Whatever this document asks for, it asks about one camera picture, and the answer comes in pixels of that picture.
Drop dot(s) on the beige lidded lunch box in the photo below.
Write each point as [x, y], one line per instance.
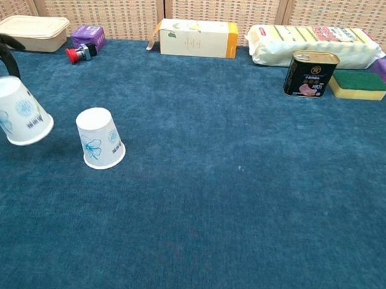
[38, 33]

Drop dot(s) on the cream and orange carton box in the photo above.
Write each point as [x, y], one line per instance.
[194, 39]

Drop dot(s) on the blue carpet table cover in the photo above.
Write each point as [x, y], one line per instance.
[209, 186]

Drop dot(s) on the green and yellow sponge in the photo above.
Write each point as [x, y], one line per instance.
[358, 84]

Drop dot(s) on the black luncheon meat can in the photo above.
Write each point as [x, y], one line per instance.
[308, 75]

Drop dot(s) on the red emergency stop button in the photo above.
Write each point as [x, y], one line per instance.
[76, 54]

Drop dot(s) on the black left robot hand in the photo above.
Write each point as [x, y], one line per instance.
[0, 42]

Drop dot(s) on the yellow sponge multipack bag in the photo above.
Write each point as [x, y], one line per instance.
[288, 41]

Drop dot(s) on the white paper cup blue flower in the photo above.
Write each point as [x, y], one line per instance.
[18, 114]
[98, 137]

